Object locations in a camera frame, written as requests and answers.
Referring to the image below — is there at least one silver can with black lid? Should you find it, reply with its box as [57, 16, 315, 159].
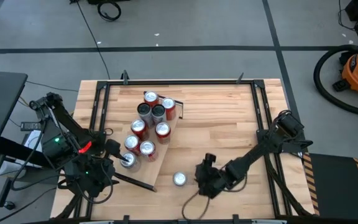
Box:
[137, 102, 154, 127]
[151, 104, 167, 125]

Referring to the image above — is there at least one black metal table frame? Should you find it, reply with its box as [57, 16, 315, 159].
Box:
[53, 79, 316, 224]

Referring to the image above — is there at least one black power brick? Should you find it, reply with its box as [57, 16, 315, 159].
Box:
[20, 121, 43, 131]

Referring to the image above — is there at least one black floor cable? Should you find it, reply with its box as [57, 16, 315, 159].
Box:
[75, 0, 111, 80]

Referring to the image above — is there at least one wooden shelf with black legs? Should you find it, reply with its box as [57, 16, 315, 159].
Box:
[108, 91, 185, 193]

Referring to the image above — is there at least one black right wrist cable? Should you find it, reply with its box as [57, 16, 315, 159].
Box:
[181, 188, 213, 220]

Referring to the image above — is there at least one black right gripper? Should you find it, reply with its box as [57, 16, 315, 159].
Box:
[195, 161, 230, 200]

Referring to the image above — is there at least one orange shop vacuum with hose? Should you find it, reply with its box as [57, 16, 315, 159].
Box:
[313, 44, 358, 118]

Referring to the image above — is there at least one white box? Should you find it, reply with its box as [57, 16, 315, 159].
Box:
[23, 130, 45, 151]

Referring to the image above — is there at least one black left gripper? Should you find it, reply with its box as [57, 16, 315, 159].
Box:
[79, 139, 130, 197]

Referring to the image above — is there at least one black mat with hazard stripes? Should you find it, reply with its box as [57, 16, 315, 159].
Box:
[301, 151, 358, 222]

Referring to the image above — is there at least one coiled black cable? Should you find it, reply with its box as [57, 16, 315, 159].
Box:
[96, 0, 123, 22]

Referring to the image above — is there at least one silver Diet Coke can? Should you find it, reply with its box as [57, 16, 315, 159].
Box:
[172, 170, 188, 187]
[119, 151, 142, 173]

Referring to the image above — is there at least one red Coca-Cola can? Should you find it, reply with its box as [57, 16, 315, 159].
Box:
[161, 96, 178, 121]
[139, 140, 158, 162]
[124, 134, 141, 156]
[130, 118, 150, 141]
[143, 90, 160, 108]
[155, 121, 172, 144]

